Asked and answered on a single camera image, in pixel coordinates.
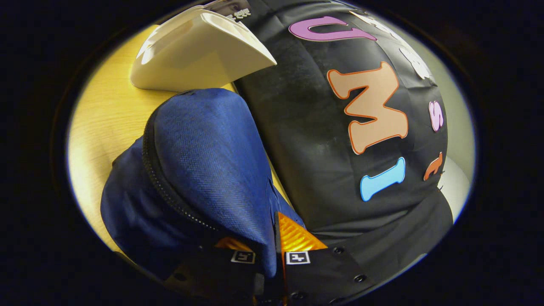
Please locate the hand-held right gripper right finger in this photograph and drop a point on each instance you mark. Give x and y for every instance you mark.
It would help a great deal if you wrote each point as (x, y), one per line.
(323, 272)

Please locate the dark face cover book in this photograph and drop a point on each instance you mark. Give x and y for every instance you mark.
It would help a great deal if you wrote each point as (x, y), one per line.
(231, 10)

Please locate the blue schoolbag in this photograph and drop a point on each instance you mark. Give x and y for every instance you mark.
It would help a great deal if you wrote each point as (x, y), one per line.
(204, 161)

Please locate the black backdrop cloth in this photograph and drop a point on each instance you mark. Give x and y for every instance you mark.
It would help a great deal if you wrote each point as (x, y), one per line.
(306, 140)

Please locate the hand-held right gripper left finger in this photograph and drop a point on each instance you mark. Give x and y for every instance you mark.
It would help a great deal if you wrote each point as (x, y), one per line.
(212, 276)

